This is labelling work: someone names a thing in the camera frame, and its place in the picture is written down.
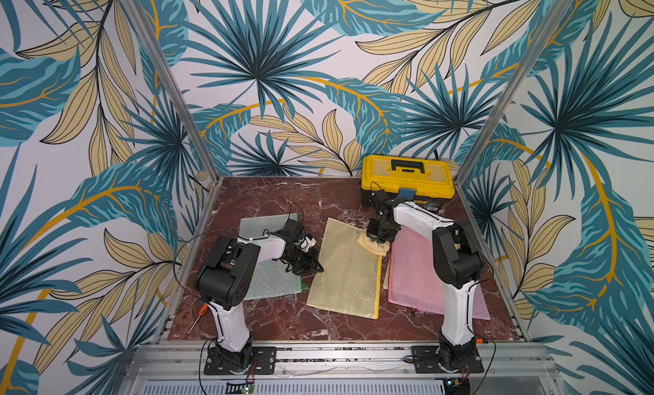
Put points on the yellow-green mesh document bag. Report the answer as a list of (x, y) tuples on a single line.
[(351, 280)]

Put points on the yellow black toolbox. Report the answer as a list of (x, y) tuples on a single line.
[(428, 183)]

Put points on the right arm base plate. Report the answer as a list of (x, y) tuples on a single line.
[(437, 360)]

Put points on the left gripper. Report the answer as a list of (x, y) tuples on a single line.
[(312, 266)]

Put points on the aluminium front rail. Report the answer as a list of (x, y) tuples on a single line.
[(341, 368)]

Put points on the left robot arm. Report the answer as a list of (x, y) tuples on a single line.
[(224, 280)]

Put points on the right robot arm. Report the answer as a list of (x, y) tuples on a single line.
[(457, 263)]

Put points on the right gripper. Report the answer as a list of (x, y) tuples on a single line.
[(379, 231)]

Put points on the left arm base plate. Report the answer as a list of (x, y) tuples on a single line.
[(221, 362)]

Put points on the pink red-zip mesh bag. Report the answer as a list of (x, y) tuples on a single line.
[(413, 282)]

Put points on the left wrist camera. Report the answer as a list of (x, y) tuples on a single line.
[(307, 243)]

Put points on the orange handled screwdriver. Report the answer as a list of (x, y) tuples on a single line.
[(203, 310)]

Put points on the cream wiping cloth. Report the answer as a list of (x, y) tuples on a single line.
[(374, 247)]

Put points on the green-zip clear mesh bag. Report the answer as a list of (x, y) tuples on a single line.
[(270, 278)]

